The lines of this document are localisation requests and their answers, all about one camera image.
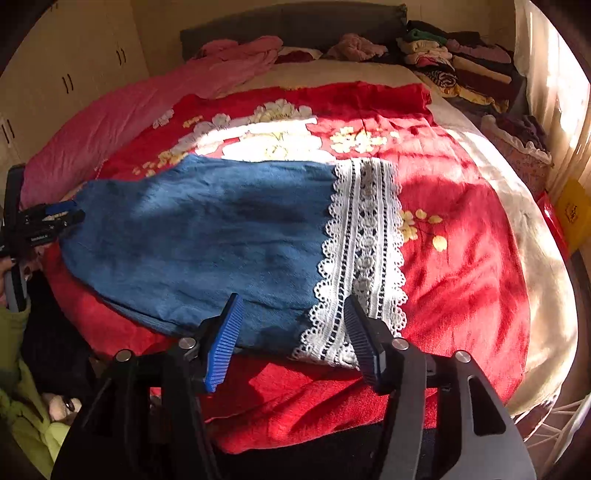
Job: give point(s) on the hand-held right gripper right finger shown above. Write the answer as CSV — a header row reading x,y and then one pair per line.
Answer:
x,y
362,344

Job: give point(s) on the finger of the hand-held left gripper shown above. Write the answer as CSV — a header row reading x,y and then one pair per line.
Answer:
x,y
57,210
55,226

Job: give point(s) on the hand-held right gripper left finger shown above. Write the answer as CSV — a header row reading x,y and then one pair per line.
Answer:
x,y
225,344

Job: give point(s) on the blue pants with lace trim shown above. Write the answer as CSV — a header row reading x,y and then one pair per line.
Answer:
x,y
207,230

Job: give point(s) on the person's left forearm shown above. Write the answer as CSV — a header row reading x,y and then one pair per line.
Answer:
x,y
14,350

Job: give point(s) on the person's left hand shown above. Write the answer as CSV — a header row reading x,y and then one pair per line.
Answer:
x,y
23,273

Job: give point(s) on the pink duvet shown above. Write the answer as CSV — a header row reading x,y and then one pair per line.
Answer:
x,y
101,124

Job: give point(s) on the black cloth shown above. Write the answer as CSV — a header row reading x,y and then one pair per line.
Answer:
x,y
55,341

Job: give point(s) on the red floral blanket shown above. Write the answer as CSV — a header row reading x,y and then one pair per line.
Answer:
x,y
461,277

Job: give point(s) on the cream wardrobe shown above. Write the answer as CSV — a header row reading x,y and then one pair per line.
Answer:
x,y
69,50

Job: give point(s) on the basket with lace trim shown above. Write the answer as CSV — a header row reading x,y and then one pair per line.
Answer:
x,y
517,152

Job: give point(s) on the dark red garment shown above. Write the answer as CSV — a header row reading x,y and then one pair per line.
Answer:
x,y
295,56

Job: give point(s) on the pink fluffy garment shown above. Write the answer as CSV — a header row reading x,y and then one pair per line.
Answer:
x,y
358,46

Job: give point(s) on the stack of folded clothes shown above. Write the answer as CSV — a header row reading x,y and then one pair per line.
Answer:
x,y
466,64

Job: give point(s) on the grey headboard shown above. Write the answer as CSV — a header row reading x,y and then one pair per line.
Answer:
x,y
300,23

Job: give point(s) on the cream curtain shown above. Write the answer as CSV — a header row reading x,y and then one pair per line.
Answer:
x,y
549,92

